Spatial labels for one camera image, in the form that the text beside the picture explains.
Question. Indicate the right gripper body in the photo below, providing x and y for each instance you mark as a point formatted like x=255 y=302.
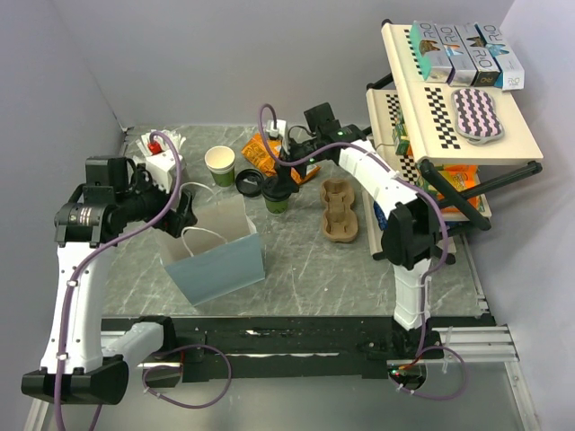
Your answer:
x=290 y=150

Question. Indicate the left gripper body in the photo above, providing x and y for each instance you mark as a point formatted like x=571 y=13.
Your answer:
x=149 y=192

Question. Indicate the green paper coffee cup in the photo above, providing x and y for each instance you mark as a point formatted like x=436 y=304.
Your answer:
x=276 y=208

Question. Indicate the blue white paper bag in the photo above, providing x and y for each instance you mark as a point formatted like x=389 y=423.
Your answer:
x=219 y=255

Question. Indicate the black cup lid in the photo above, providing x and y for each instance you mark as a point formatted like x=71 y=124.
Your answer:
x=275 y=191

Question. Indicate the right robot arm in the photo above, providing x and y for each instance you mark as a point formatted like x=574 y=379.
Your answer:
x=414 y=221

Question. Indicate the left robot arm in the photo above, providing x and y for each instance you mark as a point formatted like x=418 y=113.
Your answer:
x=117 y=191

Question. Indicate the white wrapped straws bundle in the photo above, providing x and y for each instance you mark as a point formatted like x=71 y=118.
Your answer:
x=173 y=137

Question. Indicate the stack of black cup lids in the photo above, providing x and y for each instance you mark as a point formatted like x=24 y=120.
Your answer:
x=248 y=182

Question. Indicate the orange snack bag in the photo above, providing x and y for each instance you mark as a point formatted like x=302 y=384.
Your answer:
x=256 y=154

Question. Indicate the brown cardboard cup carrier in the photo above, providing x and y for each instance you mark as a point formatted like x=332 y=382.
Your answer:
x=339 y=222

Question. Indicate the stack of green paper cups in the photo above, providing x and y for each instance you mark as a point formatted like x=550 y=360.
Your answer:
x=220 y=162

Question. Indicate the green small box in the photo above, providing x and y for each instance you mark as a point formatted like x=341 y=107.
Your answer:
x=401 y=139

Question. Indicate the blue Doritos chip bag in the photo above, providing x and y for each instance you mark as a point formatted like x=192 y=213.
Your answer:
x=380 y=217

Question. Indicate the teal silver box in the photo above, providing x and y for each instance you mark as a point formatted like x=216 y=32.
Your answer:
x=431 y=55

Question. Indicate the beige black shelf rack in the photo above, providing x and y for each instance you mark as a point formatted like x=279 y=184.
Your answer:
x=431 y=124

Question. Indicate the orange chip bag on shelf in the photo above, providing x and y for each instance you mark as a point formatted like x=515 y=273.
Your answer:
x=461 y=177

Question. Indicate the silver blue box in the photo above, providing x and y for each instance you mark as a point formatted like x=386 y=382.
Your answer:
x=463 y=70

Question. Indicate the pink black striped sponge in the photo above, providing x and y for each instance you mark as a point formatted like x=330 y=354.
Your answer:
x=476 y=116

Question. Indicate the black silver box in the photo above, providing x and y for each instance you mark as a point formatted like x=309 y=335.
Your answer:
x=487 y=70

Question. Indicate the white blue box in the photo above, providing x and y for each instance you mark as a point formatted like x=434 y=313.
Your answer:
x=512 y=74

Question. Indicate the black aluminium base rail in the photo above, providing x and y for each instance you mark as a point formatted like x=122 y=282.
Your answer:
x=307 y=346

